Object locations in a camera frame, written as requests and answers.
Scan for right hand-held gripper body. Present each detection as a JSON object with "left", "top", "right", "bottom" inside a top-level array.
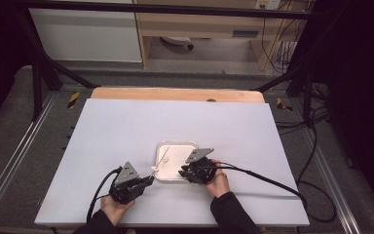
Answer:
[{"left": 185, "top": 147, "right": 218, "bottom": 185}]

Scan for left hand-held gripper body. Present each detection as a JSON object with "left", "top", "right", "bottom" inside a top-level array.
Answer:
[{"left": 109, "top": 161, "right": 146, "bottom": 205}]

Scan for white square tray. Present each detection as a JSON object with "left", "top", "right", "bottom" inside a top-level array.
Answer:
[{"left": 154, "top": 140, "right": 200, "bottom": 182}]

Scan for thin bamboo skewer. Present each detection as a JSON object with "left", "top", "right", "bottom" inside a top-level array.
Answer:
[{"left": 151, "top": 145, "right": 171, "bottom": 173}]

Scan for person's left hand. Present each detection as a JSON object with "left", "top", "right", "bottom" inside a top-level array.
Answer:
[{"left": 100, "top": 194, "right": 136, "bottom": 227}]

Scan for person's right hand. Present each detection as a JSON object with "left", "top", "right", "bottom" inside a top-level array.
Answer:
[{"left": 204, "top": 158, "right": 231, "bottom": 200}]

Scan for wooden table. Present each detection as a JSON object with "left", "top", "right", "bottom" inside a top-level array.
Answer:
[{"left": 90, "top": 86, "right": 266, "bottom": 104}]

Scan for yellow black tape strip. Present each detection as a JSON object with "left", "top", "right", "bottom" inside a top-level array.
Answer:
[
  {"left": 276, "top": 97, "right": 294, "bottom": 112},
  {"left": 66, "top": 91, "right": 81, "bottom": 109}
]

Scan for office chair base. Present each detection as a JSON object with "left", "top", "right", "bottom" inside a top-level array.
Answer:
[{"left": 160, "top": 36, "right": 196, "bottom": 51}]

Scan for light wooden desk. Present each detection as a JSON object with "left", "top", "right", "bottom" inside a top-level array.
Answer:
[{"left": 132, "top": 0, "right": 306, "bottom": 71}]

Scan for white cabinet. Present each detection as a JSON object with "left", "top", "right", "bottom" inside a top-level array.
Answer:
[{"left": 28, "top": 8, "right": 143, "bottom": 63}]

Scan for dark curtain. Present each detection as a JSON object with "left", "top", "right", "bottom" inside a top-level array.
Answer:
[
  {"left": 0, "top": 0, "right": 35, "bottom": 133},
  {"left": 311, "top": 0, "right": 374, "bottom": 222}
]

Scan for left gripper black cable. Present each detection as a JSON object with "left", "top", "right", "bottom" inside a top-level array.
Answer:
[{"left": 86, "top": 166, "right": 124, "bottom": 225}]

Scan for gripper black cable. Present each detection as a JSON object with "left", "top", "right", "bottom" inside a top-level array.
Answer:
[
  {"left": 204, "top": 161, "right": 338, "bottom": 224},
  {"left": 86, "top": 166, "right": 124, "bottom": 225}
]

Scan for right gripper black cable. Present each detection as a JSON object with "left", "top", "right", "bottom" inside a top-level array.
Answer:
[{"left": 204, "top": 161, "right": 338, "bottom": 224}]

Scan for aluminium rail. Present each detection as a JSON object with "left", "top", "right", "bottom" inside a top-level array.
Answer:
[
  {"left": 0, "top": 92, "right": 58, "bottom": 222},
  {"left": 300, "top": 128, "right": 362, "bottom": 234}
]

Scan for black floor cables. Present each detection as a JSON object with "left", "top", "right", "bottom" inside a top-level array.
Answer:
[{"left": 274, "top": 82, "right": 331, "bottom": 137}]

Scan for hanging black cables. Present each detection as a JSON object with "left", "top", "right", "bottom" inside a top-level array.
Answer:
[{"left": 261, "top": 9, "right": 299, "bottom": 74}]

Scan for black metal frame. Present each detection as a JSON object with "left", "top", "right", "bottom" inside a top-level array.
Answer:
[{"left": 13, "top": 0, "right": 317, "bottom": 127}]

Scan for white wall socket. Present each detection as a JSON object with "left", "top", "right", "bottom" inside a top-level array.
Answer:
[{"left": 254, "top": 0, "right": 281, "bottom": 10}]

